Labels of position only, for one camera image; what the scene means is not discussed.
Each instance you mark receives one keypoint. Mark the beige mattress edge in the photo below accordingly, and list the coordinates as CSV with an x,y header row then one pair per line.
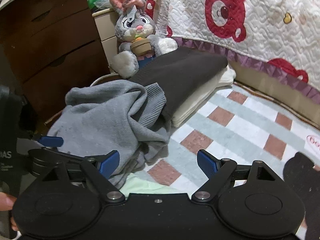
x,y
270,88

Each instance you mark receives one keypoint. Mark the folded dark brown garment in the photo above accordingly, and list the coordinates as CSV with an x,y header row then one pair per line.
x,y
179,73

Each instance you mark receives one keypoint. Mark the checkered plush blanket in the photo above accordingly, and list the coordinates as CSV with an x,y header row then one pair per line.
x,y
233,123

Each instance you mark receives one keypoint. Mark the folded cream garment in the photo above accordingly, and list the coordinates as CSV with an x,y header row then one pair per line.
x,y
224,78

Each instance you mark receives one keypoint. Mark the cream bedside cabinet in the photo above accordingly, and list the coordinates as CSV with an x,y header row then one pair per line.
x,y
105,21

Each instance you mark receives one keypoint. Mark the grey bunny plush toy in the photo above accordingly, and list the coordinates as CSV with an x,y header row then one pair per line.
x,y
138,41

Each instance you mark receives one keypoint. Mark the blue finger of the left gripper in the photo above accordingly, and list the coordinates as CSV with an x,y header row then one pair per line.
x,y
48,141

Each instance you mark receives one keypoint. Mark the light green cloth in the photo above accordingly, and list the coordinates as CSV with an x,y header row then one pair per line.
x,y
134,184

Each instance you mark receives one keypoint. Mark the white quilt with red bears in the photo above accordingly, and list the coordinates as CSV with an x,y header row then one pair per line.
x,y
277,37

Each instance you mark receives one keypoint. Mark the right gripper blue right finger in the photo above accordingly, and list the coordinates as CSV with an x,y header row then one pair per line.
x,y
208,163

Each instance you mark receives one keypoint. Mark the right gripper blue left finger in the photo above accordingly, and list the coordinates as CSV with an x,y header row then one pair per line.
x,y
105,164

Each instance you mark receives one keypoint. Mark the person's left hand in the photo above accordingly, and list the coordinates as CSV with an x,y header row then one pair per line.
x,y
6,204

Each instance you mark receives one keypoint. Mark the grey knit cat sweater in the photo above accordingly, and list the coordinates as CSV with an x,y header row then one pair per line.
x,y
119,115

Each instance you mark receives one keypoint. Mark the dark wooden drawer cabinet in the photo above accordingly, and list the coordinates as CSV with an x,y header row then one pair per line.
x,y
51,46

